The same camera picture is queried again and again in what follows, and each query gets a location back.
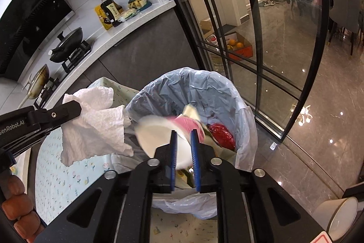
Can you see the red plastic bag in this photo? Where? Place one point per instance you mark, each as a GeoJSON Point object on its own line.
{"type": "Point", "coordinates": [222, 135]}

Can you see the cardboard box of oranges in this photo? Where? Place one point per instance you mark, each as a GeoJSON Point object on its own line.
{"type": "Point", "coordinates": [237, 45]}

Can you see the white paper towel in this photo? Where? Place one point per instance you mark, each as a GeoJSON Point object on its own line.
{"type": "Point", "coordinates": [100, 128]}

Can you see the black wok with lid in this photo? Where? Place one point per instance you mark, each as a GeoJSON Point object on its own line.
{"type": "Point", "coordinates": [67, 45]}

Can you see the trash bin with liner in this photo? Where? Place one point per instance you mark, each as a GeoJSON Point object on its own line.
{"type": "Point", "coordinates": [215, 100]}

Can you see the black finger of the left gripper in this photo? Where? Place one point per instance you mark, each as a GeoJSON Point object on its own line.
{"type": "Point", "coordinates": [49, 120]}

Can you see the yellow seasoning packet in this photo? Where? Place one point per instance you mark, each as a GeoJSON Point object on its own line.
{"type": "Point", "coordinates": [103, 18]}

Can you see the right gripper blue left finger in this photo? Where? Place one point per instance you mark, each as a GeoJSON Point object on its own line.
{"type": "Point", "coordinates": [173, 158]}

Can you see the black gas stove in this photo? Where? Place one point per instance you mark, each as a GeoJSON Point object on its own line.
{"type": "Point", "coordinates": [66, 67]}

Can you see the dark soy sauce bottle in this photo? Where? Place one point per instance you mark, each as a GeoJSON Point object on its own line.
{"type": "Point", "coordinates": [111, 10]}

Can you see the black range hood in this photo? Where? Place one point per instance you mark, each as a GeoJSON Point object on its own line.
{"type": "Point", "coordinates": [25, 24]}

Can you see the black framed glass door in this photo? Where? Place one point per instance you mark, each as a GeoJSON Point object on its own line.
{"type": "Point", "coordinates": [287, 37]}

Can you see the beige frying pan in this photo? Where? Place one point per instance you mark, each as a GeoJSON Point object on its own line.
{"type": "Point", "coordinates": [36, 84]}

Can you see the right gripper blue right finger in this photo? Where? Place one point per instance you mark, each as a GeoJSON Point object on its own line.
{"type": "Point", "coordinates": [195, 158]}

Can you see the blue lidded condiment jar set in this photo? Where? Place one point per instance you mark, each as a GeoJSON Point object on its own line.
{"type": "Point", "coordinates": [139, 4]}

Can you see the floral tablecloth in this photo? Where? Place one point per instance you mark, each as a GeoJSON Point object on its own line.
{"type": "Point", "coordinates": [184, 216]}

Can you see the white kitchen countertop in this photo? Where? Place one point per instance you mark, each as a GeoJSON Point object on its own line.
{"type": "Point", "coordinates": [13, 93]}

